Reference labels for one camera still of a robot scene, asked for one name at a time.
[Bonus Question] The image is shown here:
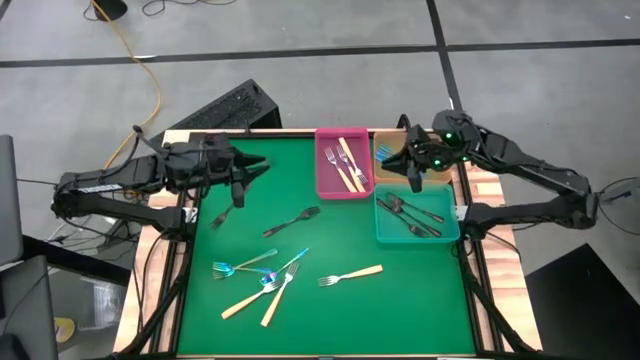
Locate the wooden table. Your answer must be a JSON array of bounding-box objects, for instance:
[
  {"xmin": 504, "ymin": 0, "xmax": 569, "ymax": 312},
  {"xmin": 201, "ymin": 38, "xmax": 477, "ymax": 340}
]
[{"xmin": 113, "ymin": 127, "xmax": 544, "ymax": 357}]

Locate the orange plastic bin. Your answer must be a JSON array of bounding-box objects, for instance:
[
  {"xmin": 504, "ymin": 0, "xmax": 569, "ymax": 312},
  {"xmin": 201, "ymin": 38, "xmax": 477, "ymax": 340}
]
[{"xmin": 372, "ymin": 130, "xmax": 454, "ymax": 185}]

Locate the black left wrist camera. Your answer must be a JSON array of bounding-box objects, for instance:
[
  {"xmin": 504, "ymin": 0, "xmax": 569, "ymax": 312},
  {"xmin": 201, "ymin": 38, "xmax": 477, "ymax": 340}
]
[{"xmin": 207, "ymin": 142, "xmax": 237, "ymax": 169}]

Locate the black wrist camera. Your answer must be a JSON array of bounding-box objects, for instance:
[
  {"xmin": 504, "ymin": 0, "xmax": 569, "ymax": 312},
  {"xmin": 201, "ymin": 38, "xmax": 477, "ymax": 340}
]
[
  {"xmin": 207, "ymin": 142, "xmax": 237, "ymax": 169},
  {"xmin": 412, "ymin": 132, "xmax": 441, "ymax": 159}
]

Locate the teal plastic bin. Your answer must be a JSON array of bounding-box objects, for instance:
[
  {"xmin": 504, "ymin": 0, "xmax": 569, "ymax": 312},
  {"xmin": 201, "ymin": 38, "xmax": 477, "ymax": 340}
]
[{"xmin": 373, "ymin": 183, "xmax": 461, "ymax": 245}]

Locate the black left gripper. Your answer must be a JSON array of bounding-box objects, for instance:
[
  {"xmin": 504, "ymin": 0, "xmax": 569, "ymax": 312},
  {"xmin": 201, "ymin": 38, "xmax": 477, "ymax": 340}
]
[{"xmin": 202, "ymin": 133, "xmax": 272, "ymax": 209}]

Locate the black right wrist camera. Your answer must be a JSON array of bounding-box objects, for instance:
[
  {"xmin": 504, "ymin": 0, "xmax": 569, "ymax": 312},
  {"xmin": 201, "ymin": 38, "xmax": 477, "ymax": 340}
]
[{"xmin": 412, "ymin": 132, "xmax": 441, "ymax": 159}]

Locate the pink plastic bin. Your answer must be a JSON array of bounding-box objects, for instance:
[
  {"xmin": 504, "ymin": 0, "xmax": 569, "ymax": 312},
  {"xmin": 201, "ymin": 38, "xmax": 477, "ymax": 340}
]
[{"xmin": 314, "ymin": 127, "xmax": 376, "ymax": 201}]

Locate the yellow power cable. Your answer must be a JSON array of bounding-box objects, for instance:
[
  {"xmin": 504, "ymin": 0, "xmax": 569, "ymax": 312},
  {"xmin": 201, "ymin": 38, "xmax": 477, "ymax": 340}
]
[{"xmin": 89, "ymin": 0, "xmax": 164, "ymax": 171}]

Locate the black perforated case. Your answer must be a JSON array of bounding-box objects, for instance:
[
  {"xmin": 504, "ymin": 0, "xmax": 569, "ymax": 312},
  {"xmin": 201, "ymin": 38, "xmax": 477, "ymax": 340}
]
[{"xmin": 149, "ymin": 78, "xmax": 283, "ymax": 151}]

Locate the wooden handled silver fork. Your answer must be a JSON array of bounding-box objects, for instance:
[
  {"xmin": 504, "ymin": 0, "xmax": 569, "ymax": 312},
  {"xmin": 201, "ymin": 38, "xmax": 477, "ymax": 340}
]
[
  {"xmin": 338, "ymin": 136, "xmax": 370, "ymax": 186},
  {"xmin": 220, "ymin": 279, "xmax": 285, "ymax": 321},
  {"xmin": 259, "ymin": 262, "xmax": 301, "ymax": 329},
  {"xmin": 317, "ymin": 264, "xmax": 385, "ymax": 288},
  {"xmin": 323, "ymin": 145, "xmax": 355, "ymax": 194},
  {"xmin": 335, "ymin": 144, "xmax": 367, "ymax": 194}
]

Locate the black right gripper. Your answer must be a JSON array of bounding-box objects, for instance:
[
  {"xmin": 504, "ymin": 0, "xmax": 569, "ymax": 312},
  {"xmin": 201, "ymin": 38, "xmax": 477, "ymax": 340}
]
[{"xmin": 382, "ymin": 127, "xmax": 451, "ymax": 194}]

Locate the black round stand base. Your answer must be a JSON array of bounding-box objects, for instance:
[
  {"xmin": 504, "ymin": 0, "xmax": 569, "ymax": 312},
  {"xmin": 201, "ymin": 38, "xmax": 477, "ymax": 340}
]
[{"xmin": 92, "ymin": 0, "xmax": 129, "ymax": 22}]

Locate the green table mat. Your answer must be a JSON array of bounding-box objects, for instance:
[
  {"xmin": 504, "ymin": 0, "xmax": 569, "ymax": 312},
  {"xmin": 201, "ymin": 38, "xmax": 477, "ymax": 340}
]
[{"xmin": 175, "ymin": 135, "xmax": 476, "ymax": 357}]

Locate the black side table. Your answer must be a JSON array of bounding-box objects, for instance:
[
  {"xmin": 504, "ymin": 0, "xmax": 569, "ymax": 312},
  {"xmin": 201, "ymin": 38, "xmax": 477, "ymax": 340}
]
[{"xmin": 524, "ymin": 243, "xmax": 640, "ymax": 360}]

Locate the dark grey monitor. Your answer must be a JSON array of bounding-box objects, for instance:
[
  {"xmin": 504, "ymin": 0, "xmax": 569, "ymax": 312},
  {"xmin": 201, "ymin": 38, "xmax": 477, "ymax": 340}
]
[{"xmin": 0, "ymin": 254, "xmax": 60, "ymax": 360}]

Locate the yellow floor sticker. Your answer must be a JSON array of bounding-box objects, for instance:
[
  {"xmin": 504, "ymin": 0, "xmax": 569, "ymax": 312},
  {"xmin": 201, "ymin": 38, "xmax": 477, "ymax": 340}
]
[{"xmin": 53, "ymin": 317, "xmax": 76, "ymax": 345}]

